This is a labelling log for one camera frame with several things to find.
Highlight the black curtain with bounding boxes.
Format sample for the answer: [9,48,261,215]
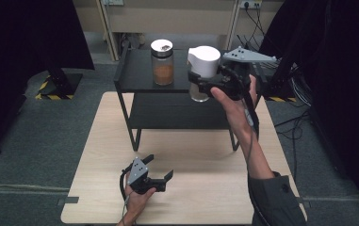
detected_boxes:
[257,0,359,218]
[0,0,96,162]

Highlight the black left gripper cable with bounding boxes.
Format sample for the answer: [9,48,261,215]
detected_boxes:
[119,169,132,202]

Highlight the glass spice jar silver lid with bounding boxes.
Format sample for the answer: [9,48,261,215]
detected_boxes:
[150,39,175,87]

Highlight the beige desk partition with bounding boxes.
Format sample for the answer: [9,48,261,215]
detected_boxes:
[73,0,286,62]

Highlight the bundle of floor cables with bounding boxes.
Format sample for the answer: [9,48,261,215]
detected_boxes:
[237,3,314,185]

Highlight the grey floor tape strip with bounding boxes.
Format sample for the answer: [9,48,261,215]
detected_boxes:
[296,196,312,209]
[57,196,80,207]

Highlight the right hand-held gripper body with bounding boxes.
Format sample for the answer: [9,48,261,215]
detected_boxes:
[198,45,277,102]

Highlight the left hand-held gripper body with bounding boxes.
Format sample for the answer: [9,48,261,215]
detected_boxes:
[125,156,168,195]

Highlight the glass jar white lid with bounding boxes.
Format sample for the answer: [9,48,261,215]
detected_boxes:
[187,45,221,104]

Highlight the person's left hand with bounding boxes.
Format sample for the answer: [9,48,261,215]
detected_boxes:
[123,184,158,219]

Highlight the person's right hand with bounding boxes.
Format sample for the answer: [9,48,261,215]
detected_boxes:
[209,74,259,130]

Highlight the black stand base striped tape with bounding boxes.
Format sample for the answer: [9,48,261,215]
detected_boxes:
[262,79,298,104]
[35,67,84,101]

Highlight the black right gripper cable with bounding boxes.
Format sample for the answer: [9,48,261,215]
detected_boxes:
[242,93,261,140]

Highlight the black two-tier metal shelf rack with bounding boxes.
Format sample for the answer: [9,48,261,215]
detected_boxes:
[113,41,268,153]

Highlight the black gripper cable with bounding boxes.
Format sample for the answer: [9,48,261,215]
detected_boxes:
[242,93,261,140]
[119,169,132,202]

